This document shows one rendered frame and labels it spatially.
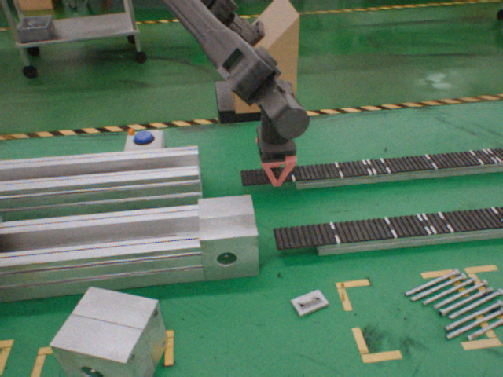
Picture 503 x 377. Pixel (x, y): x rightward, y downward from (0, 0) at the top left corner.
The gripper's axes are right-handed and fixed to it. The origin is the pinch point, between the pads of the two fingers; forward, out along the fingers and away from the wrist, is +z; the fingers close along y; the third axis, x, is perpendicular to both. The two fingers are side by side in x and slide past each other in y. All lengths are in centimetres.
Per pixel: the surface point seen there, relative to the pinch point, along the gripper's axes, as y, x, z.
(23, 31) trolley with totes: -266, -145, 46
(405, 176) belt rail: 1.1, 28.0, 2.2
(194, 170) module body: 3.3, -16.1, -5.2
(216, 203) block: 14.9, -12.3, -6.1
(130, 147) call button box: -10.8, -30.0, -2.7
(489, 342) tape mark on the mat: 39.3, 24.7, 3.4
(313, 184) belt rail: 1.2, 8.1, 2.2
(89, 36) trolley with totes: -273, -102, 53
